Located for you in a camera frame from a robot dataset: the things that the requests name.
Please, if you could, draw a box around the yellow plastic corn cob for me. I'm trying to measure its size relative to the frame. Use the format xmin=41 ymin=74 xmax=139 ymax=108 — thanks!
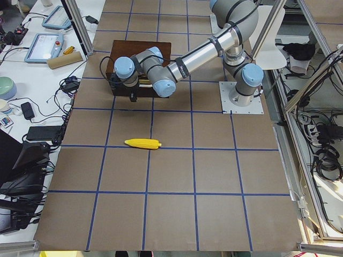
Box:
xmin=124 ymin=138 xmax=162 ymax=150

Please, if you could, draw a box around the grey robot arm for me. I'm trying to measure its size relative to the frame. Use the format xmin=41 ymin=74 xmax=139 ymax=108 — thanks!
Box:
xmin=109 ymin=1 xmax=259 ymax=98

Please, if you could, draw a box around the dark wooden drawer cabinet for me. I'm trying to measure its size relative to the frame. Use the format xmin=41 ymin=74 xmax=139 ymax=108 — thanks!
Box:
xmin=106 ymin=40 xmax=172 ymax=98

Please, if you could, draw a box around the gold metal cylinder tool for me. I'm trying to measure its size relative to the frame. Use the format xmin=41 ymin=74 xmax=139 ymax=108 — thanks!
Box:
xmin=63 ymin=46 xmax=74 ymax=55

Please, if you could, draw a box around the cardboard tube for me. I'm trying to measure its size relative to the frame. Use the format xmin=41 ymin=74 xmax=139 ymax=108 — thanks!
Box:
xmin=47 ymin=51 xmax=83 ymax=70

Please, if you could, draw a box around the black power brick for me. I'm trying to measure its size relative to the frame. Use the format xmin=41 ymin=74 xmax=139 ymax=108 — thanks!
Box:
xmin=26 ymin=126 xmax=61 ymax=141

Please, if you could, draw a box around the blue teach pendant near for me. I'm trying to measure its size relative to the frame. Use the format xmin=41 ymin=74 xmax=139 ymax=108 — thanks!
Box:
xmin=24 ymin=33 xmax=64 ymax=63

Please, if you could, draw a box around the blue teach pendant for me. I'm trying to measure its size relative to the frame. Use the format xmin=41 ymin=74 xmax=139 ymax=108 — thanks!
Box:
xmin=24 ymin=33 xmax=64 ymax=63
xmin=42 ymin=5 xmax=71 ymax=30

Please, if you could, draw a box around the blue teach pendant far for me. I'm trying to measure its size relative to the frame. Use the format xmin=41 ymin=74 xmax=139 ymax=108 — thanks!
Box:
xmin=42 ymin=5 xmax=71 ymax=30

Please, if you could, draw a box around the green round bowl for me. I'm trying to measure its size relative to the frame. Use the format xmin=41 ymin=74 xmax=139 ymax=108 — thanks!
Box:
xmin=0 ymin=77 xmax=17 ymax=100

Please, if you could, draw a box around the white chair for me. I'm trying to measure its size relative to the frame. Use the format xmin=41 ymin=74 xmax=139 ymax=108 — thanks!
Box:
xmin=249 ymin=5 xmax=287 ymax=70

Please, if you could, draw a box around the black laptop stand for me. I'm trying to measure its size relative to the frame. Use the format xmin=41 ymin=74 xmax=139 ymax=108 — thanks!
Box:
xmin=1 ymin=142 xmax=54 ymax=235

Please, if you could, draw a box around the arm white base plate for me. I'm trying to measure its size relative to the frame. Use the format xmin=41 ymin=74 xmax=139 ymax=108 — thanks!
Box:
xmin=219 ymin=81 xmax=264 ymax=115

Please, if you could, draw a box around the aluminium frame post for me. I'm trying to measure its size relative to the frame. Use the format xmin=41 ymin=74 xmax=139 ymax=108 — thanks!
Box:
xmin=61 ymin=0 xmax=94 ymax=56

